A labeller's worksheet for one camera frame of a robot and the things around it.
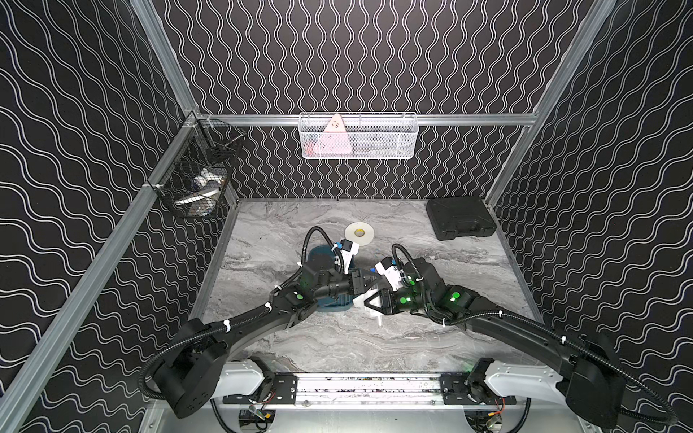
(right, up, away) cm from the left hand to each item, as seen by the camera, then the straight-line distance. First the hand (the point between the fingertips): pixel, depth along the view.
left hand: (379, 274), depth 73 cm
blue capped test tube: (-2, +1, +1) cm, 2 cm away
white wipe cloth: (-5, -9, +4) cm, 11 cm away
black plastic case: (+37, +17, +37) cm, 55 cm away
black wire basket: (-61, +30, +19) cm, 71 cm away
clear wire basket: (+1, +55, +54) cm, 77 cm away
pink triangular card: (-13, +42, +18) cm, 48 cm away
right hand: (-4, -8, +1) cm, 9 cm away
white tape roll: (-4, +11, +37) cm, 39 cm away
